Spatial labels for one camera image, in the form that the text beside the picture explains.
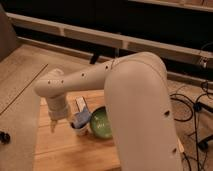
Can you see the blue cloth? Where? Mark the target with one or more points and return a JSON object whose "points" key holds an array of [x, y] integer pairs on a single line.
{"points": [[81, 118]]}

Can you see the black stand base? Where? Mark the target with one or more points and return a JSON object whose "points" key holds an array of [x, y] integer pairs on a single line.
{"points": [[203, 144]]}

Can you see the wooden board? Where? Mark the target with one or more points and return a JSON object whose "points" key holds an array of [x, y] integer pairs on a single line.
{"points": [[63, 150]]}

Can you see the black table leg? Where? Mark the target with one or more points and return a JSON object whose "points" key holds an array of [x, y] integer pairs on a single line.
{"points": [[94, 58]]}

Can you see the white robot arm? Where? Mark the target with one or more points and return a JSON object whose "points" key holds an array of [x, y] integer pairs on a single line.
{"points": [[138, 106]]}

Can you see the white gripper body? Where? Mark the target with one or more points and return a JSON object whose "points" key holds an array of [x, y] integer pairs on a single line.
{"points": [[58, 107]]}

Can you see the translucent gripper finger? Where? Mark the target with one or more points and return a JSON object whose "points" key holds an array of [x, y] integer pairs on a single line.
{"points": [[53, 125]]}

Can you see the green ceramic bowl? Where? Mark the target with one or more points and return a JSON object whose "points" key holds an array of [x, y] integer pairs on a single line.
{"points": [[99, 124]]}

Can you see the black caster wheel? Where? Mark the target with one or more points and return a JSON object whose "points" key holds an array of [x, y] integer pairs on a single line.
{"points": [[4, 137]]}

